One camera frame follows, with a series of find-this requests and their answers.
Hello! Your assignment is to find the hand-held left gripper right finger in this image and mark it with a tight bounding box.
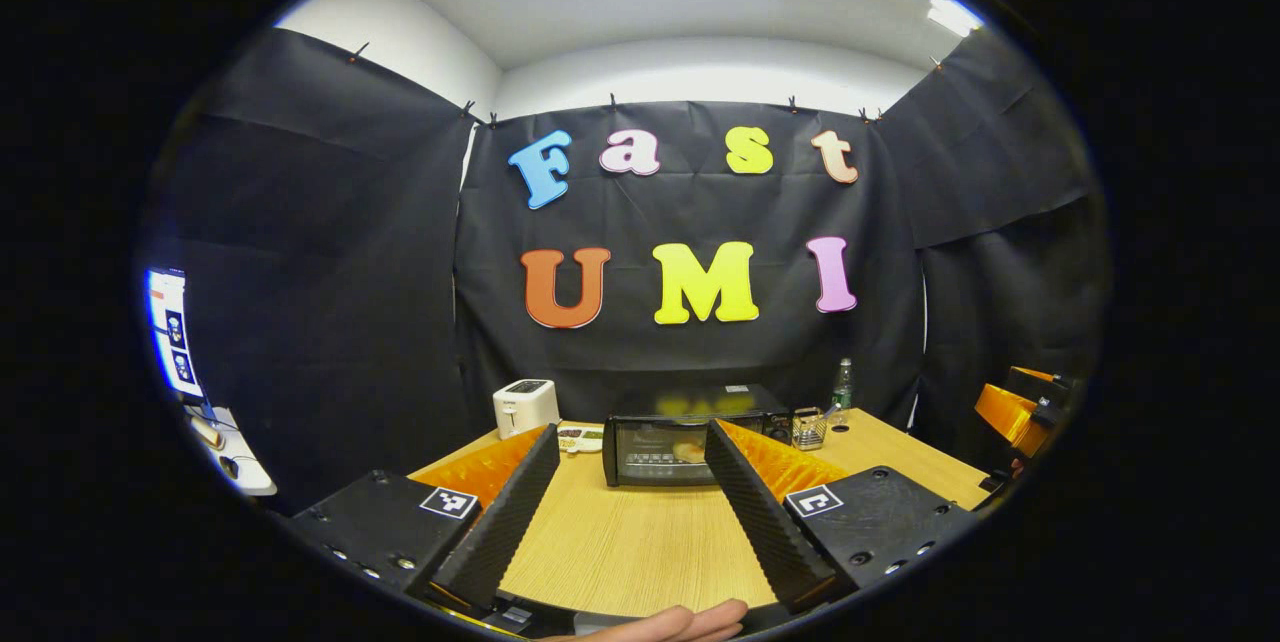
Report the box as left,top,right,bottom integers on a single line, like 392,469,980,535
704,419,978,615

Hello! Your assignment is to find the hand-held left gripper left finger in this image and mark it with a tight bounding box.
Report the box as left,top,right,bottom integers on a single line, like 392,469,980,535
285,423,562,614

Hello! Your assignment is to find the black electric oven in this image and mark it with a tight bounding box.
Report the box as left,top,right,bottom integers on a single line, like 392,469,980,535
601,383,794,489

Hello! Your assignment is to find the metal mesh cup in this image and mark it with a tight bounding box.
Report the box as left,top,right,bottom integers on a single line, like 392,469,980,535
791,406,829,452

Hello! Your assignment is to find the white toaster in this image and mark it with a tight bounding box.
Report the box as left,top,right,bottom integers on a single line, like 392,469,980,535
492,378,562,440

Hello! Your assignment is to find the green glass bottle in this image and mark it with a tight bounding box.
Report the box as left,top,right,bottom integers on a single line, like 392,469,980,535
831,357,855,426

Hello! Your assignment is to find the white side desk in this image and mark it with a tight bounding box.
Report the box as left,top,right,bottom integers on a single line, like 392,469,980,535
185,407,278,498

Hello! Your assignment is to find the black backdrop cloth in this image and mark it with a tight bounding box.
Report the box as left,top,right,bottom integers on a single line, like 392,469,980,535
140,27,1111,513

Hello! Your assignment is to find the computer monitor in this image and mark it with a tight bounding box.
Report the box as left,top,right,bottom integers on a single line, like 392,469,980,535
147,267,207,403

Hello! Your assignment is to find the small ceiling light panel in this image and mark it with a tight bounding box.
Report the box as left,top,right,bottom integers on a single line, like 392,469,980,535
926,0,986,38

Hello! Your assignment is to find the row of black cloth clips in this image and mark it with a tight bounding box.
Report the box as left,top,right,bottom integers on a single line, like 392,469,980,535
345,40,946,128

